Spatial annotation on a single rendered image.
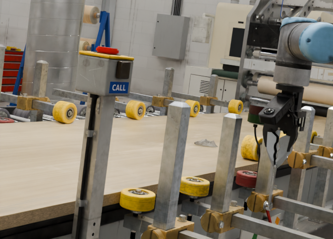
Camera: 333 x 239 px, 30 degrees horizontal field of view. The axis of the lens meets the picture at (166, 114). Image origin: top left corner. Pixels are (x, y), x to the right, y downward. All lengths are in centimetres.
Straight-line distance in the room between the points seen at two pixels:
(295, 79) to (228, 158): 26
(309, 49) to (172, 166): 41
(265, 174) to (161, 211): 50
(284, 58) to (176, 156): 42
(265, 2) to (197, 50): 722
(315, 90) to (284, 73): 259
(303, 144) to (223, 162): 50
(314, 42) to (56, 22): 422
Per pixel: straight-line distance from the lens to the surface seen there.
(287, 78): 157
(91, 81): 107
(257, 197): 175
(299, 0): 454
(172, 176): 131
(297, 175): 199
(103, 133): 109
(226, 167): 153
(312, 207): 177
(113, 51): 107
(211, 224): 154
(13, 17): 1091
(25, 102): 246
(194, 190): 161
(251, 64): 434
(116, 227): 157
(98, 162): 110
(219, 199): 155
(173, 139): 130
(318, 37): 144
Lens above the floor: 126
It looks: 7 degrees down
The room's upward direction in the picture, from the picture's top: 8 degrees clockwise
